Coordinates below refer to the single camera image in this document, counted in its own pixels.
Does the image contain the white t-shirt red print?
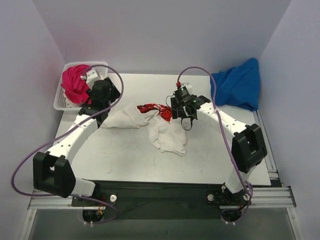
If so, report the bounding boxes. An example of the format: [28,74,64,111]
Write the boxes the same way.
[101,103,187,157]

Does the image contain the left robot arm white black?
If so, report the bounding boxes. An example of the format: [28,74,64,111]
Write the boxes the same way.
[32,77,121,206]

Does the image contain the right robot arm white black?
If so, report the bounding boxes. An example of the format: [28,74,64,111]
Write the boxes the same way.
[170,86,268,204]

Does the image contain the red pink t-shirt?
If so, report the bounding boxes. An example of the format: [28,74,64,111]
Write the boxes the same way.
[60,64,93,105]

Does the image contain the white plastic laundry basket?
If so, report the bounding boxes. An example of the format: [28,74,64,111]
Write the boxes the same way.
[53,61,108,112]

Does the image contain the blue t-shirt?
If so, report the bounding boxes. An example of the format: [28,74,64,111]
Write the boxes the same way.
[210,58,261,112]

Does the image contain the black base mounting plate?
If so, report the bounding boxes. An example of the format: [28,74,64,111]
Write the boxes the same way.
[41,178,251,221]

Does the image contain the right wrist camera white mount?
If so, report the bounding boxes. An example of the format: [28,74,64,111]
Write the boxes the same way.
[175,82,192,95]

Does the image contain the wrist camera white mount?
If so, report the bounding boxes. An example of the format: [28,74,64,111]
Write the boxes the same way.
[175,82,192,95]
[80,68,103,89]

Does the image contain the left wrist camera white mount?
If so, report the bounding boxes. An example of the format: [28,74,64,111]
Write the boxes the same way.
[80,68,103,89]

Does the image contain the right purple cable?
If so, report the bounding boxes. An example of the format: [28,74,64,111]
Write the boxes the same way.
[176,66,254,225]

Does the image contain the purple cable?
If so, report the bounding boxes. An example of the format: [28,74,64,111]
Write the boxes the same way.
[11,64,125,225]
[176,66,254,225]

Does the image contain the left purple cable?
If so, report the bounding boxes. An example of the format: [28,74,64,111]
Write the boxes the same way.
[11,64,125,225]

